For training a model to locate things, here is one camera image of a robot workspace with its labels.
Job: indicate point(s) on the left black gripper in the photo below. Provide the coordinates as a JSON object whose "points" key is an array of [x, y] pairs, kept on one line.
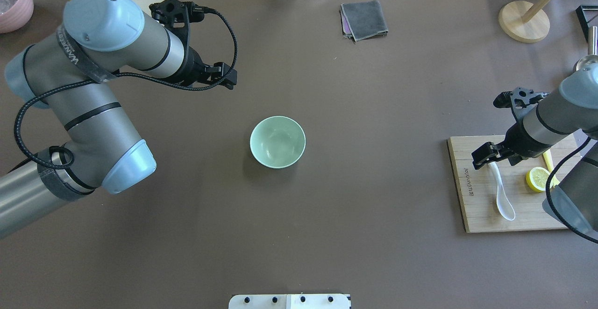
{"points": [[192, 68]]}

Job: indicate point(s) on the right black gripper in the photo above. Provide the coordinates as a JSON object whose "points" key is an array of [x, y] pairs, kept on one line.
{"points": [[516, 142]]}

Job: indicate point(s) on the mint green bowl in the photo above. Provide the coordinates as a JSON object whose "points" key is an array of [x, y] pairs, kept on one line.
{"points": [[277, 142]]}

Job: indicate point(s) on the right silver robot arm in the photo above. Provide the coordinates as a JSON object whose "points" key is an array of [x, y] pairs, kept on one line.
{"points": [[541, 121]]}

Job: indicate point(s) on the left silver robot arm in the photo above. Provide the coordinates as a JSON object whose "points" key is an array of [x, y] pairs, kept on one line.
{"points": [[69, 72]]}

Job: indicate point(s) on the white ceramic spoon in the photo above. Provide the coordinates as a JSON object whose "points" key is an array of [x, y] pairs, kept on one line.
{"points": [[503, 205]]}

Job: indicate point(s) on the pink bowl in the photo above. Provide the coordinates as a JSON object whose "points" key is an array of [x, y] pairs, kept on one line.
{"points": [[15, 14]]}

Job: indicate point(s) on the yellow lemon half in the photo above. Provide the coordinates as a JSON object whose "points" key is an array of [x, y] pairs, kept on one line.
{"points": [[536, 179]]}

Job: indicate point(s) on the yellow plastic knife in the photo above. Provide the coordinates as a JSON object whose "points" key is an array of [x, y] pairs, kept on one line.
{"points": [[547, 155]]}

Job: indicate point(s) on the wooden mug tree stand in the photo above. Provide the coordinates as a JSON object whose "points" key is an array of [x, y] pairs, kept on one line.
{"points": [[524, 21]]}

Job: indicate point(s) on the grey folded cloth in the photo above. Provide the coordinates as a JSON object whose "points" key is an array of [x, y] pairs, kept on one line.
{"points": [[363, 20]]}

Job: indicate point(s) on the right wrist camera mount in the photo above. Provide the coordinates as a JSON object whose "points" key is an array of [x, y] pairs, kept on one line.
{"points": [[520, 101]]}

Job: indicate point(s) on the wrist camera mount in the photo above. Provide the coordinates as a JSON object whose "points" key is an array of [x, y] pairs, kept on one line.
{"points": [[520, 101], [176, 16]]}

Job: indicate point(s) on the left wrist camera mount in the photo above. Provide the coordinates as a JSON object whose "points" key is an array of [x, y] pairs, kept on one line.
{"points": [[176, 16]]}

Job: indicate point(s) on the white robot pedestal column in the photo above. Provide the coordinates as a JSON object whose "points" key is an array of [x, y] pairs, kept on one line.
{"points": [[291, 301]]}

